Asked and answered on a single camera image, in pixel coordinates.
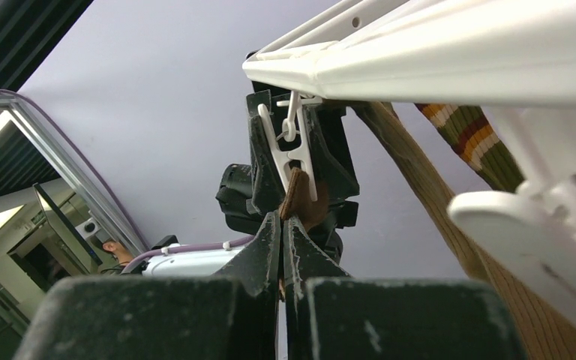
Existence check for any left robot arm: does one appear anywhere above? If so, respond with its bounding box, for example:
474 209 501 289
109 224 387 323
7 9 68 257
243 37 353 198
137 85 360 276

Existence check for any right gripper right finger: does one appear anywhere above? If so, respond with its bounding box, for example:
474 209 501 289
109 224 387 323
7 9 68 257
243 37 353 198
283 217 526 359

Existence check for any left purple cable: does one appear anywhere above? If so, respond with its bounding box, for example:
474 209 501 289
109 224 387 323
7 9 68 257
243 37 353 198
0 88 257 275

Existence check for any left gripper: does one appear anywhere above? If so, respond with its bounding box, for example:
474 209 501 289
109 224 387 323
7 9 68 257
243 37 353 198
215 90 360 263

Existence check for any white plastic clip hanger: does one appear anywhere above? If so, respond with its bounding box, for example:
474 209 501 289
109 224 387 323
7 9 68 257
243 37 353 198
241 0 576 349

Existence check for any tan brown sock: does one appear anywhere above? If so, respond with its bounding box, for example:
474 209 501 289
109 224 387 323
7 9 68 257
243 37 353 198
354 102 576 359

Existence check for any green striped sock right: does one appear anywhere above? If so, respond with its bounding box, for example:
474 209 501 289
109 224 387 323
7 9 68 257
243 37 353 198
415 103 524 192

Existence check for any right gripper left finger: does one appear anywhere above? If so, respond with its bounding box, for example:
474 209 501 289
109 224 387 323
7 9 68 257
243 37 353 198
14 212 281 359

